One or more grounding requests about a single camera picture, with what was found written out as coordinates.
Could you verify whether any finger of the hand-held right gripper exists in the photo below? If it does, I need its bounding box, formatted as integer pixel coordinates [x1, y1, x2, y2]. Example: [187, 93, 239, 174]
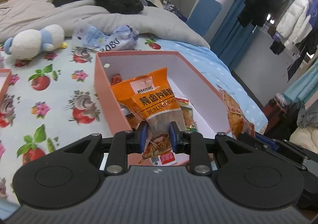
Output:
[238, 133, 257, 145]
[255, 132, 318, 165]

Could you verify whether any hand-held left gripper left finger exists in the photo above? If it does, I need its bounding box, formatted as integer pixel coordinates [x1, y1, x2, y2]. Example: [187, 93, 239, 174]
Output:
[62, 122, 149, 175]

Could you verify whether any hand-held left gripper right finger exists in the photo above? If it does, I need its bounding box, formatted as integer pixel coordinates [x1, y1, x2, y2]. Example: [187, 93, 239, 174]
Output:
[169, 122, 254, 175]

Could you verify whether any brown clear snack packet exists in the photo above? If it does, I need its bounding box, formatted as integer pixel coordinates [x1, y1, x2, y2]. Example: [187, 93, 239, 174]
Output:
[125, 106, 143, 130]

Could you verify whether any green edged brown snack packet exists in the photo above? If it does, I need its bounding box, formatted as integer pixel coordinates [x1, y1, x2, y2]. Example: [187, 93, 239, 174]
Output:
[174, 93, 198, 133]

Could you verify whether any orange clear snack packet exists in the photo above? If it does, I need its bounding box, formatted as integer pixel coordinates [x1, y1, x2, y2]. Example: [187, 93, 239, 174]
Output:
[216, 84, 256, 140]

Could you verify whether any orange seasoning packet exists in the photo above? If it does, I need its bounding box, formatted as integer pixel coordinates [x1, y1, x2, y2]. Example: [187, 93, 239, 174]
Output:
[110, 67, 186, 166]

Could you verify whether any red foil snack packet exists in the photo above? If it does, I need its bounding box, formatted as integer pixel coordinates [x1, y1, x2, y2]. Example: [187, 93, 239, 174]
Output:
[111, 73, 123, 86]

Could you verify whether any deep pink box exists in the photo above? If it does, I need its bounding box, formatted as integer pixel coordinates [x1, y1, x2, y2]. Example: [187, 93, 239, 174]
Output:
[94, 50, 235, 166]

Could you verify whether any red bag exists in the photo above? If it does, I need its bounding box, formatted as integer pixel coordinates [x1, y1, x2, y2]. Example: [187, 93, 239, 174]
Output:
[263, 98, 286, 127]

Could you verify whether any cream bag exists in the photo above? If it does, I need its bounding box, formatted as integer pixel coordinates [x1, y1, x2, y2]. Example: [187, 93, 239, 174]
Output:
[289, 126, 318, 157]

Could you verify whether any grey garment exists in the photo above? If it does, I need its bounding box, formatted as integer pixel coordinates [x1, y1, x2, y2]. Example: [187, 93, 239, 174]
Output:
[297, 106, 318, 129]

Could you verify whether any teal cloth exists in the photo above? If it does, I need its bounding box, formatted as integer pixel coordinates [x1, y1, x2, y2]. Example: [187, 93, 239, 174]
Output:
[283, 61, 318, 102]

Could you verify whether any floral tablecloth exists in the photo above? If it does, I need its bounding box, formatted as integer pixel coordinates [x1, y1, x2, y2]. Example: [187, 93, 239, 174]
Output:
[0, 36, 164, 200]

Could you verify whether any blue curtain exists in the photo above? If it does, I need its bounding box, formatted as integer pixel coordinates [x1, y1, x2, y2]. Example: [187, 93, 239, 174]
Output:
[210, 0, 246, 68]

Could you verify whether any crumpled blue white plastic bag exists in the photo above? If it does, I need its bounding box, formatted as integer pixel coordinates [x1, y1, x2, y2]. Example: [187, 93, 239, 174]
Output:
[73, 19, 140, 52]

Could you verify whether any white puffer jacket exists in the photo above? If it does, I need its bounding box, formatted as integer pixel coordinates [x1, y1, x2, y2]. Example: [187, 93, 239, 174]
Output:
[276, 0, 318, 52]

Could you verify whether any blue chair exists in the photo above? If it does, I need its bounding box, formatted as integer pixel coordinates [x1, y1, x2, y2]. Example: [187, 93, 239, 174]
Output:
[186, 0, 222, 38]

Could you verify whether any cluttered bedside table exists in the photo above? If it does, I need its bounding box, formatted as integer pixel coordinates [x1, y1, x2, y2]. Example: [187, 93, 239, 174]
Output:
[155, 0, 188, 22]

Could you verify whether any grey duvet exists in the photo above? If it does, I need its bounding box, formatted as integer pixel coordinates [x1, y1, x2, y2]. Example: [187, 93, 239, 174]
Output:
[0, 0, 211, 49]

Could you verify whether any shallow pink box lid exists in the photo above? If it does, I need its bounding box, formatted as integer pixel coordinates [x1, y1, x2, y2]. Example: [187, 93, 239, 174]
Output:
[0, 68, 12, 101]

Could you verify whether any white blue plush toy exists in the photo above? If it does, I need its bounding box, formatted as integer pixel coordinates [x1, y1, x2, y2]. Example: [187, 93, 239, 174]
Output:
[4, 24, 68, 60]

